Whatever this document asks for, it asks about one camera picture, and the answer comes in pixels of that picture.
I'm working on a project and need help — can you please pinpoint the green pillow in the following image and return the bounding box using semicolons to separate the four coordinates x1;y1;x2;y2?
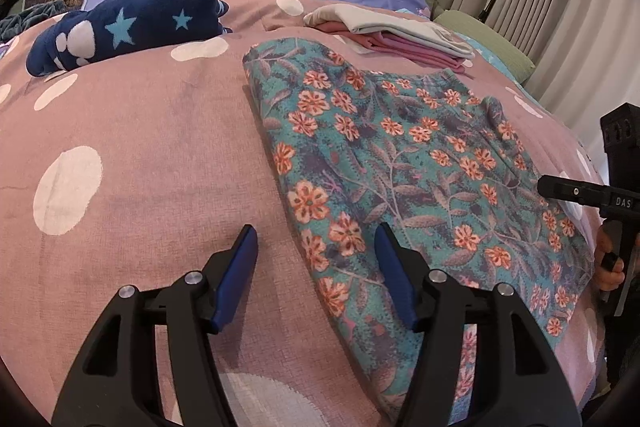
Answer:
435;10;536;84

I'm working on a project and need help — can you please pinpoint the navy star fleece garment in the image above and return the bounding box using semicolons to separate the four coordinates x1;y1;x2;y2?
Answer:
26;0;230;77

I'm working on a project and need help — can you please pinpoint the folded pink cloth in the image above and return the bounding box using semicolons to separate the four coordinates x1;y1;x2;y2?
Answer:
316;22;473;72

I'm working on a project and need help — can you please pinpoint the dark teal crumpled garment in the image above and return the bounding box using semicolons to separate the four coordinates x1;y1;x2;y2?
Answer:
0;0;67;43

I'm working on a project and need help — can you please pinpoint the person's right hand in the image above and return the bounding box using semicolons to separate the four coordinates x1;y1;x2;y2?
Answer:
592;225;630;291

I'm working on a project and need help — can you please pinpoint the pink polka dot blanket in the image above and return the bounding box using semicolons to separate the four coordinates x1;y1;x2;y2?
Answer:
0;0;609;427

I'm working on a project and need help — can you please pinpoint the floral teal shirt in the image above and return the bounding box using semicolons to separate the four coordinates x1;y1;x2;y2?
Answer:
243;38;592;416

